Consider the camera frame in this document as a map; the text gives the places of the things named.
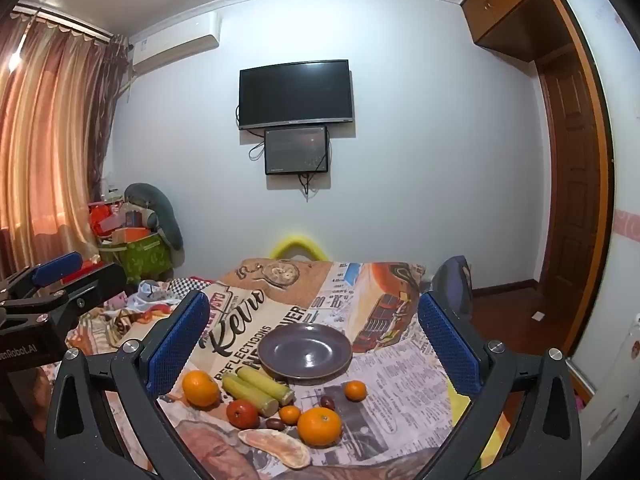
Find yellow banana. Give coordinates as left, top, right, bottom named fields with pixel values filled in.
left=236, top=365, right=296, bottom=406

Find orange-brown curtain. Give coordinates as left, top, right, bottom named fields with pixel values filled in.
left=0, top=5, right=132, bottom=281

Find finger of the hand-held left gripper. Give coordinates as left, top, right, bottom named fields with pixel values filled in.
left=0, top=251, right=84, bottom=307
left=10, top=261, right=128, bottom=322

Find blue chair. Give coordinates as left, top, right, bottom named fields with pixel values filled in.
left=431, top=256, right=473, bottom=321

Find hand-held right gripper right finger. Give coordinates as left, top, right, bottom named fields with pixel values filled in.
left=417, top=291, right=583, bottom=480

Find black wall television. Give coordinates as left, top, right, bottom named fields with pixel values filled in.
left=239, top=59, right=355, bottom=131

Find wooden overhead cabinet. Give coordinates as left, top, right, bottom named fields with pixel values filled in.
left=460, top=0, right=581, bottom=63

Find green patterned box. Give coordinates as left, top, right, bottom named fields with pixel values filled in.
left=97, top=232, right=173, bottom=283

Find yellow-green sugarcane piece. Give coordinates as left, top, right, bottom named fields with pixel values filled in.
left=221, top=374, right=279, bottom=417

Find brown wooden door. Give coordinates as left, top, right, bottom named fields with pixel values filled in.
left=537, top=42, right=608, bottom=292

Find dark purple plate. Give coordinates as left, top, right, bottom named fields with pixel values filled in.
left=257, top=323, right=353, bottom=386

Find white appliance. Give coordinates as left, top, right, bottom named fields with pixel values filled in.
left=570, top=310, right=640, bottom=466

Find pomelo slice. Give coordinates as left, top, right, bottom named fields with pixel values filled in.
left=237, top=427, right=311, bottom=470

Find large orange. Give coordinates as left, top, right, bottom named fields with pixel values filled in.
left=297, top=406, right=343, bottom=447
left=182, top=370, right=221, bottom=407

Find white air conditioner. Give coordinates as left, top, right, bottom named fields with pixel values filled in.
left=131, top=11, right=222, bottom=77

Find small black wall monitor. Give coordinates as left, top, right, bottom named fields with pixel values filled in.
left=264, top=126, right=331, bottom=176

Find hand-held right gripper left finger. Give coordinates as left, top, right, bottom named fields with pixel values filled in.
left=44, top=290, right=211, bottom=480

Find pile of colourful clothes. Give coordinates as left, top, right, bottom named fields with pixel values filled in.
left=107, top=275, right=213, bottom=333

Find red tomato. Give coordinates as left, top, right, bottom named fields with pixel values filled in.
left=226, top=399, right=260, bottom=429

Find pile of red boxes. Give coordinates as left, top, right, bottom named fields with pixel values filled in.
left=89, top=200, right=151, bottom=242

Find printed newspaper-style tablecloth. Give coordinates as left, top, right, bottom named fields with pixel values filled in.
left=65, top=258, right=501, bottom=480

